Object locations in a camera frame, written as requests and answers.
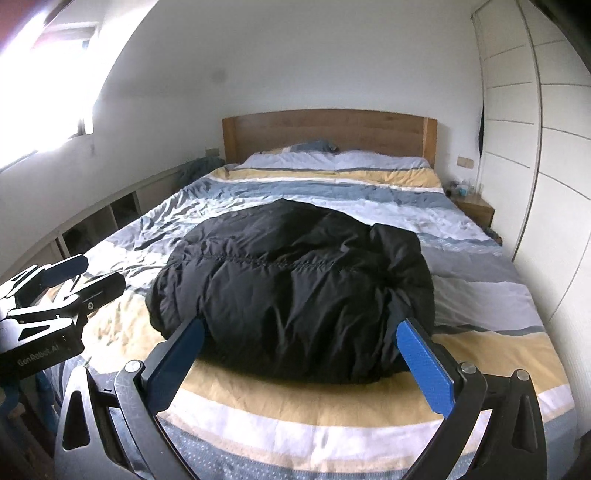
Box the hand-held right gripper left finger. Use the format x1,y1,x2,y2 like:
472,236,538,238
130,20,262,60
54,318,205,480

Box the bright window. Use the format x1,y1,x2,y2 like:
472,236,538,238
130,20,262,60
0,0,100,169

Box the white open shelf unit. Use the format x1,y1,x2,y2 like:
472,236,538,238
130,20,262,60
0,164,185,287

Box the black puffer jacket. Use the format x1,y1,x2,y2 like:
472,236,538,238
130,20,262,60
145,199,435,384

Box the wooden headboard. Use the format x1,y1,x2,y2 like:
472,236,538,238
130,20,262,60
222,109,438,169

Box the white pillow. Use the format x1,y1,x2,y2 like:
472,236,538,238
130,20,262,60
235,148,430,171

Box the grey-blue pillow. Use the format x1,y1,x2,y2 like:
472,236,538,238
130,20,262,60
290,140,340,154

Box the teal cloth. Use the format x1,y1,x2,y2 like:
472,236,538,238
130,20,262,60
178,157,225,185

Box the white wardrobe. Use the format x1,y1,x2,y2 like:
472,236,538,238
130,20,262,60
471,0,591,370

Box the bed with striped duvet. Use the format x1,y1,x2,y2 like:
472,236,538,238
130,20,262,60
60,157,578,480

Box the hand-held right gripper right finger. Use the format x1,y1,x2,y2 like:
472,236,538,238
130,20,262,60
396,318,548,480

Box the small nightstand items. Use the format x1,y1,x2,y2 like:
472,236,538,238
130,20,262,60
445,179,483,197

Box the wooden nightstand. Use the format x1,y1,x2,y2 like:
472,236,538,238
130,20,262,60
451,193,496,227

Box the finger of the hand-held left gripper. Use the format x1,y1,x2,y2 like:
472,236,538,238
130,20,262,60
0,253,89,315
9,272,126,324

